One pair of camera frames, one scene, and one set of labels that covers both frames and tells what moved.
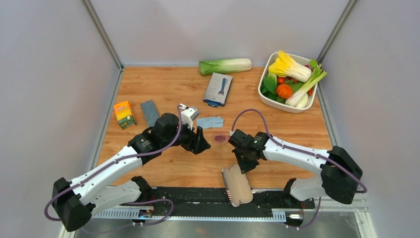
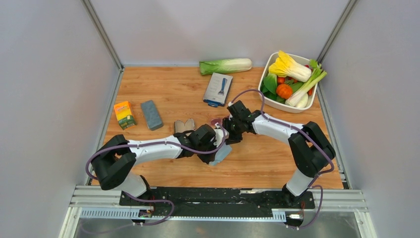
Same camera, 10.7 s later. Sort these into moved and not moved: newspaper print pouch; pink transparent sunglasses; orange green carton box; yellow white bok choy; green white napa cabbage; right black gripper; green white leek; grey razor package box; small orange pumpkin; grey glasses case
Moved: newspaper print pouch; pink transparent sunglasses; right black gripper
Not moved: green white napa cabbage; yellow white bok choy; grey razor package box; grey glasses case; small orange pumpkin; green white leek; orange green carton box
